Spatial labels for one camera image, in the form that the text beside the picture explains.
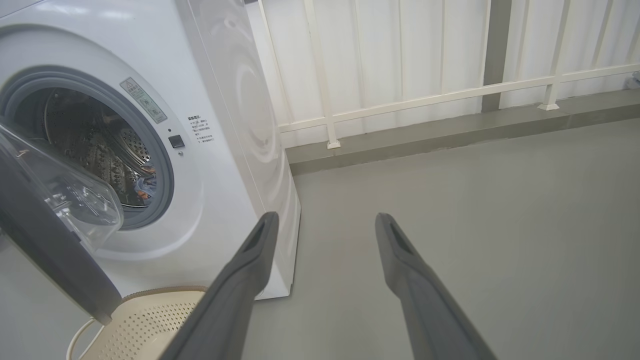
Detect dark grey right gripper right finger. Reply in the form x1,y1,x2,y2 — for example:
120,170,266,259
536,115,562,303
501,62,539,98
374,212,499,360

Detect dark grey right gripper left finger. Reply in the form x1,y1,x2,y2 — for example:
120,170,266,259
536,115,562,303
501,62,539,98
159,211,280,360

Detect blue patterned clothes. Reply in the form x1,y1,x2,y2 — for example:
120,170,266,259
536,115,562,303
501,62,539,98
134,167,158,205

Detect washing machine door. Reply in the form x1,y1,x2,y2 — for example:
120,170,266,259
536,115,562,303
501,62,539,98
0,116,125,327

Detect white washing machine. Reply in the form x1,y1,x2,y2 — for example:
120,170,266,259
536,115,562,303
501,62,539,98
0,0,302,302

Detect stainless steel washing machine drum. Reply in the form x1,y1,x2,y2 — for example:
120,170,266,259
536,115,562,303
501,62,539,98
14,87,159,209

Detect cream perforated laundry basket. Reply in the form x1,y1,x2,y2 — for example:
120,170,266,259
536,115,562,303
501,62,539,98
66,285,209,360

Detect grey warning sticker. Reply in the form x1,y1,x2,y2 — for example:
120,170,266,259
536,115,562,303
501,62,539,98
119,77,168,125

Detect white metal railing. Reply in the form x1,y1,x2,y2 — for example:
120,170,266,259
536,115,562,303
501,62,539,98
254,0,640,150

